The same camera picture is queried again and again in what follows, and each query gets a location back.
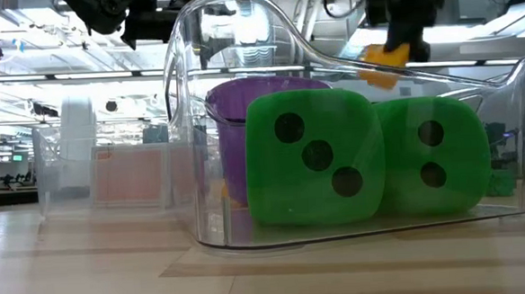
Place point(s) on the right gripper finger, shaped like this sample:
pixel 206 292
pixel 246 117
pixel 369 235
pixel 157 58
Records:
pixel 421 48
pixel 397 37

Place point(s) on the yellow sponge block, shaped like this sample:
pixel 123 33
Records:
pixel 381 57

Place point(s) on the green foam die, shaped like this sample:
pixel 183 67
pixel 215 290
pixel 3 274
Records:
pixel 283 191
pixel 463 154

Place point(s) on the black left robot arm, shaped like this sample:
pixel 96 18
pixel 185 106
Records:
pixel 98 11

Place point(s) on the long ceiling light panel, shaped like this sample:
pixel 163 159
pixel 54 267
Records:
pixel 468 32

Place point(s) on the black round ceiling fixture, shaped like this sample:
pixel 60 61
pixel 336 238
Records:
pixel 111 106

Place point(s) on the purple plastic bucket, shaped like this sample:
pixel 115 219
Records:
pixel 229 121

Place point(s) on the large clear plastic bin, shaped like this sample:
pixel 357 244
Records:
pixel 209 168

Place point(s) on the small green toy brick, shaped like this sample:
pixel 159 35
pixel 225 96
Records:
pixel 500 184

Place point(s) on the small clear plastic box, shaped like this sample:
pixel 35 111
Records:
pixel 66 184

